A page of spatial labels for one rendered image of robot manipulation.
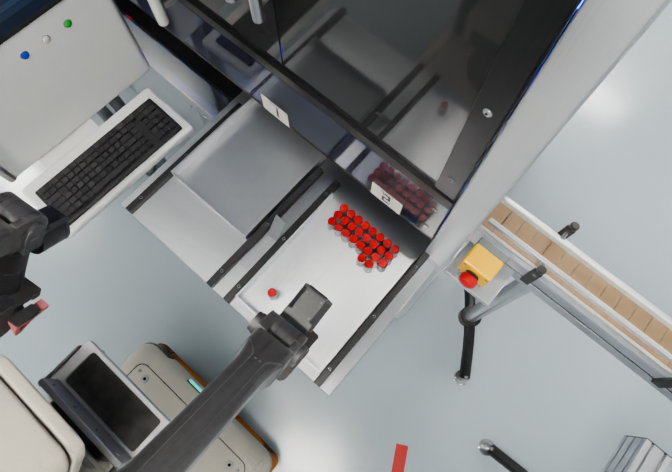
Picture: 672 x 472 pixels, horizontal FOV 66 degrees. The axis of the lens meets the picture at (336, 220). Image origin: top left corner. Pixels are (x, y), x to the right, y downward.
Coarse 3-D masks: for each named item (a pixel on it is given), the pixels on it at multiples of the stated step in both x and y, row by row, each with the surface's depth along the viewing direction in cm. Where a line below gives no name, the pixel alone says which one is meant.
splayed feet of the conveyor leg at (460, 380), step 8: (464, 296) 200; (472, 296) 198; (472, 304) 197; (464, 312) 195; (464, 320) 194; (480, 320) 194; (464, 328) 195; (472, 328) 194; (464, 336) 195; (472, 336) 193; (464, 344) 194; (472, 344) 193; (464, 352) 194; (472, 352) 194; (464, 360) 194; (464, 368) 194; (456, 376) 199; (464, 376) 193; (464, 384) 199
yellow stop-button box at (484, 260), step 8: (480, 240) 111; (472, 248) 111; (480, 248) 110; (488, 248) 110; (496, 248) 110; (472, 256) 110; (480, 256) 110; (488, 256) 110; (496, 256) 110; (504, 256) 110; (464, 264) 111; (472, 264) 109; (480, 264) 109; (488, 264) 109; (496, 264) 109; (472, 272) 111; (480, 272) 109; (488, 272) 109; (496, 272) 109; (480, 280) 111; (488, 280) 108
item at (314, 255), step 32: (320, 224) 128; (288, 256) 125; (320, 256) 125; (352, 256) 125; (256, 288) 122; (288, 288) 122; (320, 288) 122; (352, 288) 122; (384, 288) 123; (320, 320) 120; (352, 320) 120; (320, 352) 118
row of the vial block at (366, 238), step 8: (336, 216) 124; (344, 216) 124; (344, 224) 123; (352, 224) 123; (352, 232) 124; (360, 232) 122; (360, 240) 125; (368, 240) 122; (376, 248) 122; (384, 248) 121; (384, 256) 120; (392, 256) 120
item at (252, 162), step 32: (224, 128) 135; (256, 128) 136; (288, 128) 136; (192, 160) 133; (224, 160) 133; (256, 160) 133; (288, 160) 133; (320, 160) 130; (192, 192) 130; (224, 192) 130; (256, 192) 130; (288, 192) 127; (256, 224) 124
